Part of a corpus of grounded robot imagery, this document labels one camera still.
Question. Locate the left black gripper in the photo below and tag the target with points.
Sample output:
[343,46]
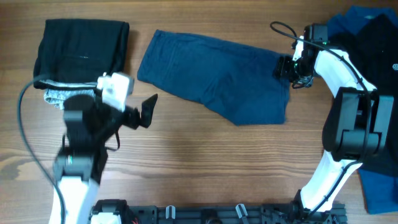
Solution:
[144,117]

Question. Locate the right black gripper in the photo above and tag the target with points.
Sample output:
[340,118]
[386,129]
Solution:
[282,70]

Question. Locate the dark blue shorts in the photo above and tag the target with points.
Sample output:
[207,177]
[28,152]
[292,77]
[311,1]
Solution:
[231,79]

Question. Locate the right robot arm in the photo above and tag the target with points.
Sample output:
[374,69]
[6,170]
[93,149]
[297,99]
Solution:
[356,127]

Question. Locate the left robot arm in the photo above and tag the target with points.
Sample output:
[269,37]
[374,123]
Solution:
[81,160]

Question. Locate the black polo shirt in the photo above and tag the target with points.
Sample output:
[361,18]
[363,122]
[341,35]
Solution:
[372,47]

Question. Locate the folded black garment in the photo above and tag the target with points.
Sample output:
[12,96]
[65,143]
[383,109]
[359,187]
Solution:
[74,53]

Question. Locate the grey patterned folded cloth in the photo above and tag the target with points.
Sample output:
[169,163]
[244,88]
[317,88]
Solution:
[57,97]

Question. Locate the blue polo shirt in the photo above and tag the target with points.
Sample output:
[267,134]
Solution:
[380,190]

